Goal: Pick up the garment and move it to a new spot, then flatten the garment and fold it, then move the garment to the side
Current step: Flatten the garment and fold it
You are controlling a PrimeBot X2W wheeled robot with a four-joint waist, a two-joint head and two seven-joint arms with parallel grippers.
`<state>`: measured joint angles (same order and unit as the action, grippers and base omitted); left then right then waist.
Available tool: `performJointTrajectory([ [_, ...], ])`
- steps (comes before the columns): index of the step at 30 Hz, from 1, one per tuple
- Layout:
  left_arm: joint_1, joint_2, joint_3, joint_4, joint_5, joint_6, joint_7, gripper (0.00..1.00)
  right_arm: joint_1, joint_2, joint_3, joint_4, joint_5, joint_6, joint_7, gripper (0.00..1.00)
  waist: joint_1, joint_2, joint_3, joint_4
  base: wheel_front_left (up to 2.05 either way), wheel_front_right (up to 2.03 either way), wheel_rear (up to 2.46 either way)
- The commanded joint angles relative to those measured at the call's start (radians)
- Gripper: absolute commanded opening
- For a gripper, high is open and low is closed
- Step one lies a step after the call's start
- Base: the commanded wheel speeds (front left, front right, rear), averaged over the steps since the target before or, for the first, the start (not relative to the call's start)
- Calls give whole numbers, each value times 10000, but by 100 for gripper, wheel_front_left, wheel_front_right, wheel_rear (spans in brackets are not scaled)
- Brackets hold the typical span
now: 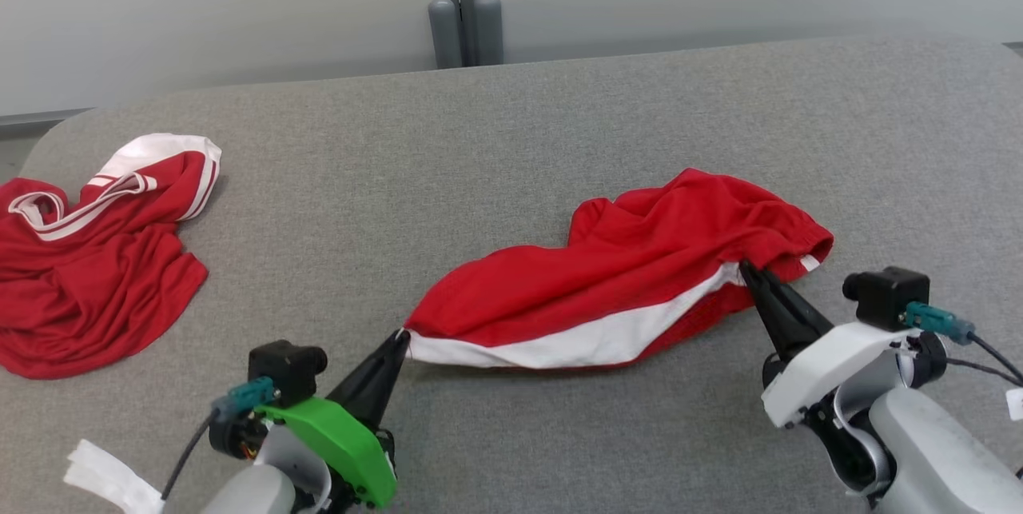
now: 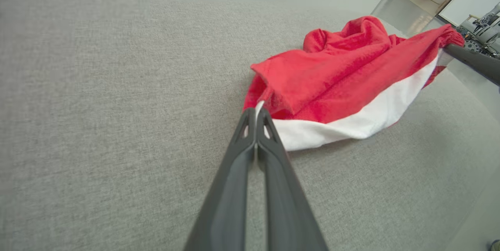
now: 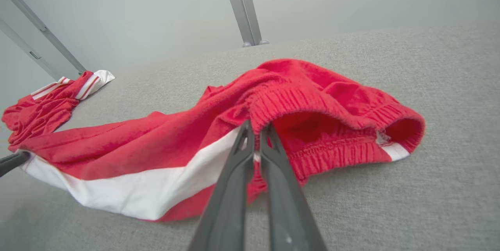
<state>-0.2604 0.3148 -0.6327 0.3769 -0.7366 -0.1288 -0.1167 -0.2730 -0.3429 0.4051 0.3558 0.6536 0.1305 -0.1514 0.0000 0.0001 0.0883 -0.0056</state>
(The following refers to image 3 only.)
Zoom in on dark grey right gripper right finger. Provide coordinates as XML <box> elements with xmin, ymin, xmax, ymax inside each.
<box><xmin>259</xmin><ymin>124</ymin><xmax>327</xmax><ymax>251</ymax></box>

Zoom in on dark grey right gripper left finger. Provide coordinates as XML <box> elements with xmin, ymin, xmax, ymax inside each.
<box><xmin>187</xmin><ymin>120</ymin><xmax>255</xmax><ymax>251</ymax></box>

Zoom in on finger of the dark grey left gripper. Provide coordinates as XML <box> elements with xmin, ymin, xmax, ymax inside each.
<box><xmin>0</xmin><ymin>150</ymin><xmax>31</xmax><ymax>178</ymax></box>

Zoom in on red basketball jersey white trim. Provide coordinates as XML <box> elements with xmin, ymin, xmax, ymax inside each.
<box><xmin>2</xmin><ymin>70</ymin><xmax>116</xmax><ymax>152</ymax></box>

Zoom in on red shorts with white stripes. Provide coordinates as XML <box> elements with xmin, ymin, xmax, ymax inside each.
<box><xmin>19</xmin><ymin>59</ymin><xmax>426</xmax><ymax>223</ymax></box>

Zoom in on grey metal partition rail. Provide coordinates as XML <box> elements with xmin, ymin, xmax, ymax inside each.
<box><xmin>0</xmin><ymin>0</ymin><xmax>87</xmax><ymax>75</ymax></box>
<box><xmin>0</xmin><ymin>19</ymin><xmax>63</xmax><ymax>82</ymax></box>

